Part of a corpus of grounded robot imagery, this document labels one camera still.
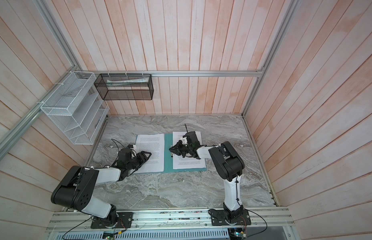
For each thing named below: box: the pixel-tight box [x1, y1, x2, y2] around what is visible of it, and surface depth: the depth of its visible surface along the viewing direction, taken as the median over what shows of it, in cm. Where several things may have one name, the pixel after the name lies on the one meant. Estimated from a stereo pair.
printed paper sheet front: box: [133, 133, 165, 174], surface depth 103 cm
